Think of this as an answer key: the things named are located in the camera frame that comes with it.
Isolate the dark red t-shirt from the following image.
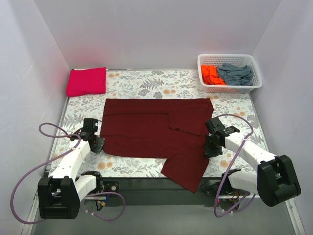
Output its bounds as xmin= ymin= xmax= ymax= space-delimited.
xmin=100 ymin=98 xmax=214 ymax=193

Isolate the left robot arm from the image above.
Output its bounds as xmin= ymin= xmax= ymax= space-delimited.
xmin=38 ymin=118 xmax=104 ymax=219

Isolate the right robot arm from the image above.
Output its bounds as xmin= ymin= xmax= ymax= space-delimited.
xmin=205 ymin=117 xmax=301 ymax=207

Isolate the folded pink t-shirt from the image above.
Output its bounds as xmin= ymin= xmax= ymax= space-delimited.
xmin=66 ymin=67 xmax=106 ymax=97

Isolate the floral patterned table mat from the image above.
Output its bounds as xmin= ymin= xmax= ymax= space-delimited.
xmin=60 ymin=70 xmax=267 ymax=178

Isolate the orange t-shirt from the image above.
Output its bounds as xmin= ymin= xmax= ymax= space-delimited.
xmin=201 ymin=65 xmax=226 ymax=86

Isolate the grey t-shirt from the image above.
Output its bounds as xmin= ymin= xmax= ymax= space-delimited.
xmin=217 ymin=63 xmax=253 ymax=86

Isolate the white plastic basket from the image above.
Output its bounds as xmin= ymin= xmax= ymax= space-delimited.
xmin=197 ymin=54 xmax=263 ymax=93

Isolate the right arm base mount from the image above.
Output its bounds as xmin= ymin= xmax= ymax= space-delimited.
xmin=200 ymin=180 xmax=241 ymax=200

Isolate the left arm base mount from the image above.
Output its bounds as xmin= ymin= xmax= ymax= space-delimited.
xmin=87 ymin=180 xmax=120 ymax=196

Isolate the aluminium front frame rail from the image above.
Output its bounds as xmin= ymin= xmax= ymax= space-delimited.
xmin=24 ymin=178 xmax=304 ymax=235

